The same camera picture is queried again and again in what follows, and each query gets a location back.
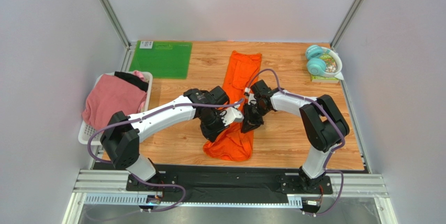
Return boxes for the orange t shirt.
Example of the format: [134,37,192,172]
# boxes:
[203,50,263,162]

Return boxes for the green cutting mat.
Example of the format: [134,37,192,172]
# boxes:
[129,40,193,80]

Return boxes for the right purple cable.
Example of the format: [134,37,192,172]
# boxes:
[246,68,347,217]

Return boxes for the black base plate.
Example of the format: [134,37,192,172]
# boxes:
[92,162,369,204]

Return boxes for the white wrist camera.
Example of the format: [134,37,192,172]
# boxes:
[243,87,252,104]
[219,107,244,126]

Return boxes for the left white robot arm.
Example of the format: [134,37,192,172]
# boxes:
[101,86,243,181]

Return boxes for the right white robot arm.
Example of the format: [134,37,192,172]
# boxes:
[241,80,350,192]

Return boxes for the pink t shirt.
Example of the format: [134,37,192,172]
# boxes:
[82,74,147,130]

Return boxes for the purple cable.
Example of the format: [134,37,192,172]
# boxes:
[86,98,246,214]
[246,68,347,217]

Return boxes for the white plastic basket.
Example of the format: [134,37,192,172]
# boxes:
[78,71,153,144]

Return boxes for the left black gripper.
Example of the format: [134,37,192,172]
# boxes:
[199,110,230,143]

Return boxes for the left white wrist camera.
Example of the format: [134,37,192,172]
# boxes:
[219,107,244,126]

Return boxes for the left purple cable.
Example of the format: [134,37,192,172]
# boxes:
[86,98,246,214]

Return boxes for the aluminium frame rail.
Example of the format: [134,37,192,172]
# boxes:
[63,165,397,223]

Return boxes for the black t shirt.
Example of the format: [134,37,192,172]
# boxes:
[114,71,149,92]

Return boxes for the colourful book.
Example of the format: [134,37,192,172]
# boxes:
[305,45,343,84]

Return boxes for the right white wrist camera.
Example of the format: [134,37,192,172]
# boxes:
[243,87,252,104]

